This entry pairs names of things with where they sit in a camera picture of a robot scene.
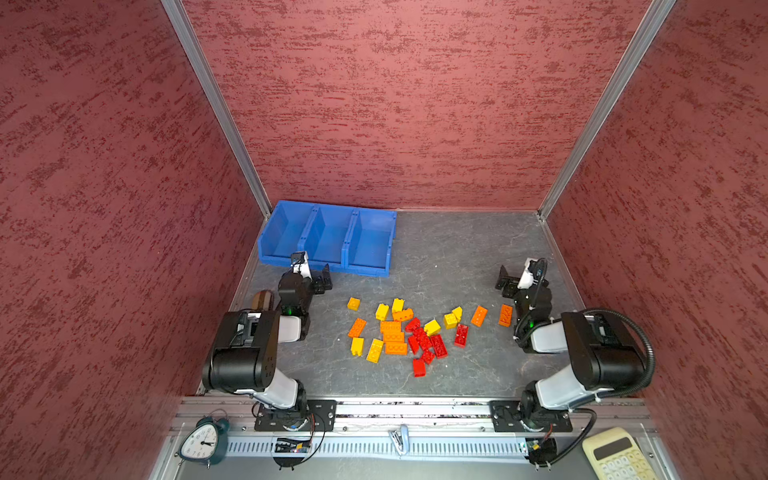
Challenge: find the small orange-yellow lego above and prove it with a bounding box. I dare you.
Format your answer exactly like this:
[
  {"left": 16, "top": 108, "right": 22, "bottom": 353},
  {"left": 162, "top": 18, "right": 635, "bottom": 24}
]
[{"left": 347, "top": 297, "right": 361, "bottom": 311}]

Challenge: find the blue three-compartment bin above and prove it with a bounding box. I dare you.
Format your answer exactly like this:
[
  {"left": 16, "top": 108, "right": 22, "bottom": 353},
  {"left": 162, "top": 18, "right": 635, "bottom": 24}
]
[{"left": 258, "top": 201, "right": 397, "bottom": 277}]

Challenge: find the red lego single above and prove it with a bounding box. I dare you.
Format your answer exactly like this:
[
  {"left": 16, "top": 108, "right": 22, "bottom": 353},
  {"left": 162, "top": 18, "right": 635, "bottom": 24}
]
[{"left": 454, "top": 324, "right": 469, "bottom": 348}]

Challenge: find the yellow lego pair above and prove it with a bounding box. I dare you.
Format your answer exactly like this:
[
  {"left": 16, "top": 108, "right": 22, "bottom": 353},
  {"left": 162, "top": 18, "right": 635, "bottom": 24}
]
[{"left": 444, "top": 313, "right": 459, "bottom": 329}]

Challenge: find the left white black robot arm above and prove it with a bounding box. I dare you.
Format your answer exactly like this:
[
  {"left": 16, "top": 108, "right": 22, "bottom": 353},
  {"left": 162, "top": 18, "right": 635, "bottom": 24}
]
[{"left": 202, "top": 251, "right": 333, "bottom": 422}]

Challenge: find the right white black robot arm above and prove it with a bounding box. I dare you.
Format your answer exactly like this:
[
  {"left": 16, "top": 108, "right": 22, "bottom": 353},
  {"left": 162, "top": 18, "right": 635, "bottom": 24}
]
[{"left": 495, "top": 258, "right": 656, "bottom": 431}]

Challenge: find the plaid cloth pouch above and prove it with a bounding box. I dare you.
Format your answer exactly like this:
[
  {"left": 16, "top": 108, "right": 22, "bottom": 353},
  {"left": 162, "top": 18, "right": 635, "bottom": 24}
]
[{"left": 251, "top": 290, "right": 274, "bottom": 312}]

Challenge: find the orange lego left slanted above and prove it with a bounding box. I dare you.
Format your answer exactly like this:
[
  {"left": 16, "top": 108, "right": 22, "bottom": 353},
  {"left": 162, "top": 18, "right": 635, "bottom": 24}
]
[{"left": 348, "top": 318, "right": 367, "bottom": 338}]

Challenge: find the yellow lego bottom left small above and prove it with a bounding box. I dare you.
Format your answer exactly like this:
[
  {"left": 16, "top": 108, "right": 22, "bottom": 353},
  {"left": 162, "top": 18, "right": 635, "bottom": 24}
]
[{"left": 350, "top": 337, "right": 365, "bottom": 357}]

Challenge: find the yellow long lego bottom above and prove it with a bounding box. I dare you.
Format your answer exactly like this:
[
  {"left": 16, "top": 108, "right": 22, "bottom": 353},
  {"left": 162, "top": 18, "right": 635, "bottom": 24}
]
[{"left": 366, "top": 339, "right": 384, "bottom": 364}]

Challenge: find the orange lego stack centre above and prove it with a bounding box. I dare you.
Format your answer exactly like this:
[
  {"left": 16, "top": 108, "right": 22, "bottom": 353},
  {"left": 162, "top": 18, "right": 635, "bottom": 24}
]
[{"left": 380, "top": 321, "right": 408, "bottom": 356}]

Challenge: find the red lego cluster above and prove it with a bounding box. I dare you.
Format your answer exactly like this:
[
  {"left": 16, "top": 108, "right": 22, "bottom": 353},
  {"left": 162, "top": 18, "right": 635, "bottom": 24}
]
[{"left": 405, "top": 318, "right": 448, "bottom": 364}]

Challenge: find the red lego bottom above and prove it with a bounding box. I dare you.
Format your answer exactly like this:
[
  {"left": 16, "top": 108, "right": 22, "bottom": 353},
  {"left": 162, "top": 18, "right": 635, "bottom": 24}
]
[{"left": 412, "top": 358, "right": 426, "bottom": 378}]

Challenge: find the green alarm clock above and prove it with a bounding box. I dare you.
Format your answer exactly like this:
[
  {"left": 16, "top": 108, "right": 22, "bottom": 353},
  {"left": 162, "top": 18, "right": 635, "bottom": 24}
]
[{"left": 178, "top": 416, "right": 230, "bottom": 468}]

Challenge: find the beige calculator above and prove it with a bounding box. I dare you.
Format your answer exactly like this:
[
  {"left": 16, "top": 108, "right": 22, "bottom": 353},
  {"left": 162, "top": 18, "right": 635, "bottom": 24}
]
[{"left": 581, "top": 427, "right": 657, "bottom": 480}]

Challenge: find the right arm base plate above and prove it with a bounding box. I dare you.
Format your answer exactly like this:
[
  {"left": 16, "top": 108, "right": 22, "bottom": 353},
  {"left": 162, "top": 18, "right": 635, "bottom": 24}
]
[{"left": 488, "top": 400, "right": 573, "bottom": 434}]

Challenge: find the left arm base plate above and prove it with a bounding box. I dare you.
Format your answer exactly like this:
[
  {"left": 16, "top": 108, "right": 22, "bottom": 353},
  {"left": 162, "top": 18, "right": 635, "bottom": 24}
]
[{"left": 254, "top": 399, "right": 338, "bottom": 433}]

